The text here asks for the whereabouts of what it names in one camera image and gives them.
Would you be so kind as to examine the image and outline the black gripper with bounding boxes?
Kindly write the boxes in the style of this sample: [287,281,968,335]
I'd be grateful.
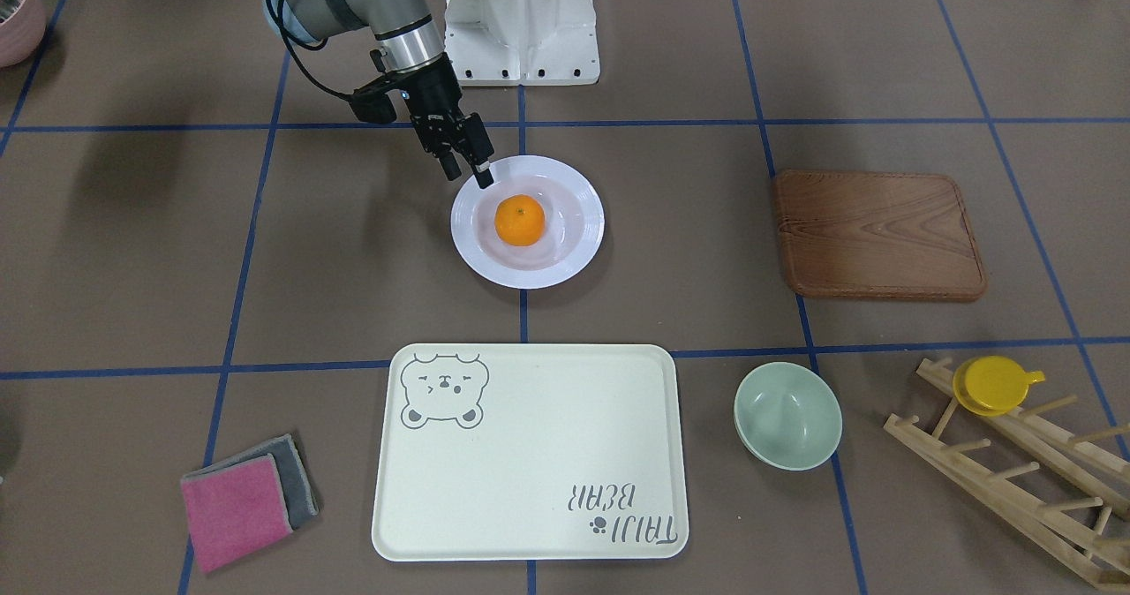
[399,56,493,190]

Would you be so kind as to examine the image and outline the orange fruit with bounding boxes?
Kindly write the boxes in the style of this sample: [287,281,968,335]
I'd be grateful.
[493,194,547,246]

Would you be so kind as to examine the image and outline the white round plate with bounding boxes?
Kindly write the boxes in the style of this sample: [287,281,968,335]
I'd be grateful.
[449,155,605,290]

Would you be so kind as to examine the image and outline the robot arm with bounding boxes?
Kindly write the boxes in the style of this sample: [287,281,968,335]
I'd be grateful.
[262,0,495,189]

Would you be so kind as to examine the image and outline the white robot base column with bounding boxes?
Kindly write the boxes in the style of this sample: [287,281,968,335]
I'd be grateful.
[444,0,601,87]

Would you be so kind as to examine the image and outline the cream bear tray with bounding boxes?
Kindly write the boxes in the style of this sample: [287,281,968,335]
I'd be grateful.
[371,344,689,561]

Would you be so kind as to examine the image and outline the grey cloth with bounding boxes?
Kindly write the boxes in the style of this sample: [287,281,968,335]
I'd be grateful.
[182,434,319,530]

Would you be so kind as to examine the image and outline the wooden cutting board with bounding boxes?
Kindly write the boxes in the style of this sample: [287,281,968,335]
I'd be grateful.
[772,169,988,301]

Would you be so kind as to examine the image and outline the green bowl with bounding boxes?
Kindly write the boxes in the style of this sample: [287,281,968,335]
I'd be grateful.
[732,362,843,471]

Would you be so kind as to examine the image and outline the pink cloth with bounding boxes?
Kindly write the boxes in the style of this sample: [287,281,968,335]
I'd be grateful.
[180,455,294,572]

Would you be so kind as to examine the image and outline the pink bowl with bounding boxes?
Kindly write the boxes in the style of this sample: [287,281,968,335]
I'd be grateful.
[1,0,47,69]

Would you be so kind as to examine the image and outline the metal scoop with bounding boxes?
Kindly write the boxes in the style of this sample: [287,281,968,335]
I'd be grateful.
[0,0,21,23]

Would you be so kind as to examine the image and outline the yellow mug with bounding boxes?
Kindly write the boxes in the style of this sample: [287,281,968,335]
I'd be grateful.
[951,355,1046,417]

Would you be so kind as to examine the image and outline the wooden drying rack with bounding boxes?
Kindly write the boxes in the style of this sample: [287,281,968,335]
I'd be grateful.
[884,358,1129,594]

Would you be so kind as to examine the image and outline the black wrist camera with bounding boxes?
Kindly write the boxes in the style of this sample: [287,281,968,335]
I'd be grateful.
[350,72,409,125]

